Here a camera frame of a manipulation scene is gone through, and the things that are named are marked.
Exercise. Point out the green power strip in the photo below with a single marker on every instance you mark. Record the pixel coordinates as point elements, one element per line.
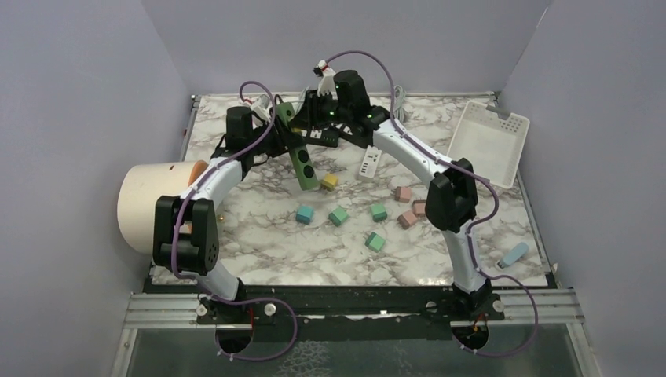
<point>299,151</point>

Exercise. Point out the yellow charger plug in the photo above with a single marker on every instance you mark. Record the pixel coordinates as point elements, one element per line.
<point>329,182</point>

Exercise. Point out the pink USB charger plug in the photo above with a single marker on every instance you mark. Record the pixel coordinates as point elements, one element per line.
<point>419,207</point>

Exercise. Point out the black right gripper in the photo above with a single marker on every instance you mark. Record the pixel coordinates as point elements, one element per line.
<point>312,107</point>

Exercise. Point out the white power strip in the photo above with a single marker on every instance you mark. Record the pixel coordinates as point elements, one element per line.
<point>369,164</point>

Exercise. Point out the cream cylindrical drum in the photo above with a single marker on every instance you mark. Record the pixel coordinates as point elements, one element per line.
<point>139,192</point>

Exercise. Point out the green USB charger plug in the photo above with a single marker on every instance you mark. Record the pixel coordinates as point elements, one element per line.
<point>338,216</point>

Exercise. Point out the white plastic basket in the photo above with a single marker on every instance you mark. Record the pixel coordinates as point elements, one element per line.
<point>492,139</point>

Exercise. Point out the teal blue charger plug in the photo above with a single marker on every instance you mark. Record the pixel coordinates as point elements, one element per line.
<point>304,214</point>

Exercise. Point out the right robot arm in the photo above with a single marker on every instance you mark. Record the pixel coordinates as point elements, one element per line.
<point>451,199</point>

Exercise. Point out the light blue charger plug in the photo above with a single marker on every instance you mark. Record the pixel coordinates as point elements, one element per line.
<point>514,255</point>

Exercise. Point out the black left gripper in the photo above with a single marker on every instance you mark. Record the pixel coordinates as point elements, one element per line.
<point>283,140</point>

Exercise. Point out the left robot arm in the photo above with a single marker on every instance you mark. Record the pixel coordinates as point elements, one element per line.
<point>185,235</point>

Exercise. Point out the aluminium front rail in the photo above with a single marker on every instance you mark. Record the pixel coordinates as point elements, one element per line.
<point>176,311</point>

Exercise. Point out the light green charger plug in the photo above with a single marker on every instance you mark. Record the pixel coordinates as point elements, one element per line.
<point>375,242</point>

